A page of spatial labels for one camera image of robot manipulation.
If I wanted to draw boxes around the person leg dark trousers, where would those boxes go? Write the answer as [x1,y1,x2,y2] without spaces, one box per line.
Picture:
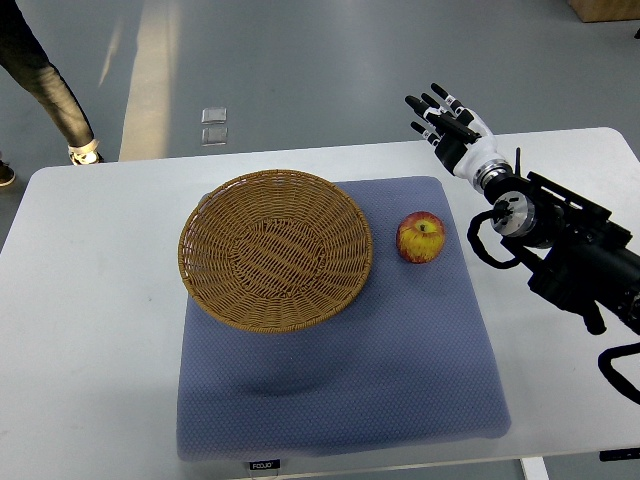
[1,1,96,147]

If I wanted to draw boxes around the black table label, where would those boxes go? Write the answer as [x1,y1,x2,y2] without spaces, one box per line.
[247,459,281,471]

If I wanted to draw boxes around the metal floor plate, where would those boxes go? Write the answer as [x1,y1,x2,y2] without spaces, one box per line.
[201,107,227,125]
[201,127,228,147]

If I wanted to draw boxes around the red yellow apple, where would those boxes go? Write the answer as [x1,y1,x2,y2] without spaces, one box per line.
[396,211,446,264]

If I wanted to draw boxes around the upper metal floor plate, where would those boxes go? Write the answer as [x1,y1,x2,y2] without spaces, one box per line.
[201,107,227,125]

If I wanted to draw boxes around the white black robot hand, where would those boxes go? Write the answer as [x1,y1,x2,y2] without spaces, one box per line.
[405,83,511,192]

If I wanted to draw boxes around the black table control panel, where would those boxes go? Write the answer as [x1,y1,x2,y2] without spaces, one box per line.
[599,448,640,462]

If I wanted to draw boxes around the white sneaker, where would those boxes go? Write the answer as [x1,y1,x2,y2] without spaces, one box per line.
[68,139,104,166]

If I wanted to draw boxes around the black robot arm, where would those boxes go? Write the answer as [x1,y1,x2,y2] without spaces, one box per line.
[467,162,639,335]

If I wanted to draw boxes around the dark shoe at edge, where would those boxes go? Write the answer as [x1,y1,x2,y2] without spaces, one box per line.
[0,161,16,187]

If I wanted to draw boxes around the blue grey cushion mat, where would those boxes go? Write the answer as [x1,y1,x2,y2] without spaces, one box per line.
[177,176,511,461]

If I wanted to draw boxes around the black cable loop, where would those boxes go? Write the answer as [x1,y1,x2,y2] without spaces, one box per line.
[597,341,640,404]

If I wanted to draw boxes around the brown wicker basket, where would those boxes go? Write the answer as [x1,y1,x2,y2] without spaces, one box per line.
[177,170,373,334]

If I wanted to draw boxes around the lower metal floor plate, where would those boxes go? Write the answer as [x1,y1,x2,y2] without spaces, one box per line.
[201,127,228,147]

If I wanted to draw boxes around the wooden box corner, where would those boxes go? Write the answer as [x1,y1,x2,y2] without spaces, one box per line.
[568,0,639,23]

